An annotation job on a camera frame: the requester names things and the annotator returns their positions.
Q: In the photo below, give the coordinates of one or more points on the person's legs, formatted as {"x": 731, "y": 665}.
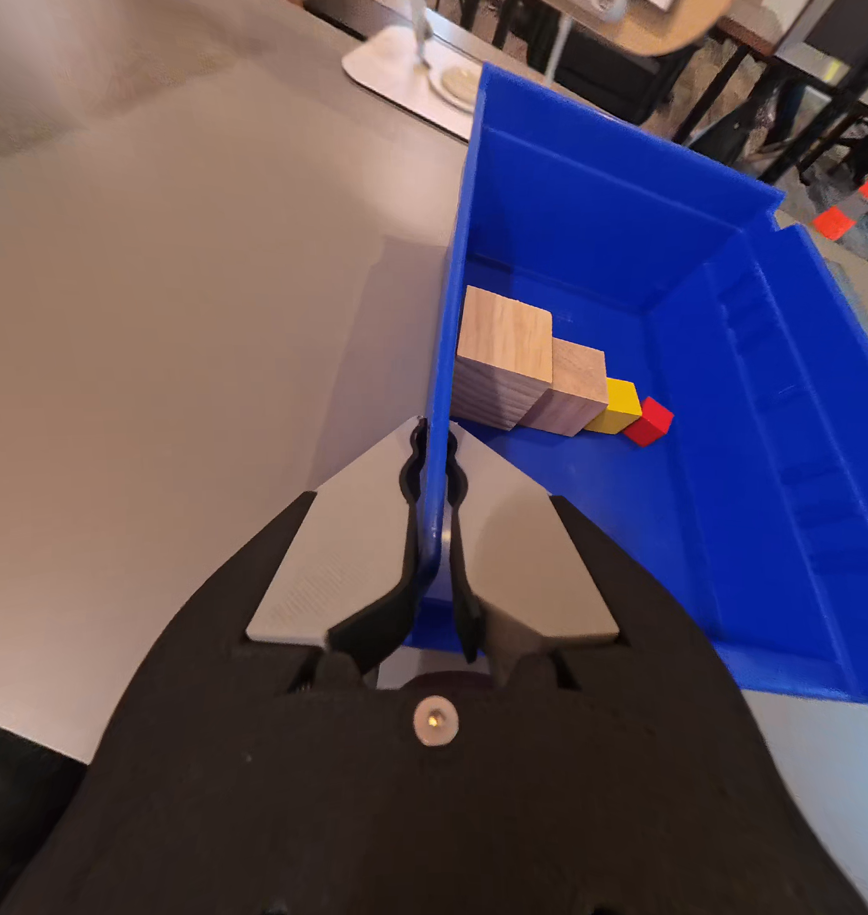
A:
{"x": 12, "y": 822}

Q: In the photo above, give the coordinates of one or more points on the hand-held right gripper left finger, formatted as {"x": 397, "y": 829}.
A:
{"x": 334, "y": 565}

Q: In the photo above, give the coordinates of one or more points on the medium natural wooden cube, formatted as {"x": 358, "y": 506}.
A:
{"x": 580, "y": 386}

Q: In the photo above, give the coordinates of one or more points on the yellow wooden cube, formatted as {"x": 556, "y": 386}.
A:
{"x": 620, "y": 407}

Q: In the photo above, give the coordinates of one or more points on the red wooden cube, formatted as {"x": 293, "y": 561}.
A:
{"x": 650, "y": 423}

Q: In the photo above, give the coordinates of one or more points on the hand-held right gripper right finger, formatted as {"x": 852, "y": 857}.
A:
{"x": 534, "y": 565}

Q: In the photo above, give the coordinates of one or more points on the blue plastic bin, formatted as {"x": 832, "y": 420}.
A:
{"x": 584, "y": 214}

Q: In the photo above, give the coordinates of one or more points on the orange traffic cone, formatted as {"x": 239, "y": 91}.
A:
{"x": 845, "y": 214}

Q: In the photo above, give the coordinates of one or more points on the large natural wooden cube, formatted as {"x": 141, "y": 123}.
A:
{"x": 505, "y": 336}

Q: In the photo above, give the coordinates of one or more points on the black office chair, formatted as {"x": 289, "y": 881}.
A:
{"x": 605, "y": 71}

